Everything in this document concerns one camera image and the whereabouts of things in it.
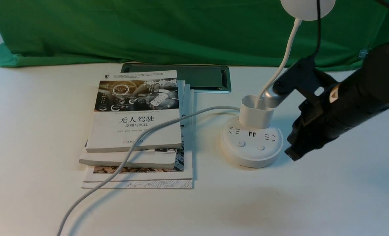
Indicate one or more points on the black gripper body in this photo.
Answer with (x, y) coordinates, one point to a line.
(325, 117)

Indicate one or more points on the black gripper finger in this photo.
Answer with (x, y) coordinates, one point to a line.
(296, 152)

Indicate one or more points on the white desk lamp with sockets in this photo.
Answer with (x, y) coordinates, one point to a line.
(249, 139)

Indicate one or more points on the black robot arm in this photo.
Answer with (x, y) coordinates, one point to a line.
(373, 76)

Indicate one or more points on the metal binder clip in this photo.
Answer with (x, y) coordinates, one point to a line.
(363, 54)

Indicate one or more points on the green backdrop cloth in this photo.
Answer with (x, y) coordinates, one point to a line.
(221, 32)

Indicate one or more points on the bottom book circuit pattern cover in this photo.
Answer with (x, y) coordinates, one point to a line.
(150, 184)

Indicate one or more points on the top book autonomous driving cover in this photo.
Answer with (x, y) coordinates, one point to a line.
(127, 104)

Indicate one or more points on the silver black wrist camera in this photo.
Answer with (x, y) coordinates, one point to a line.
(304, 77)

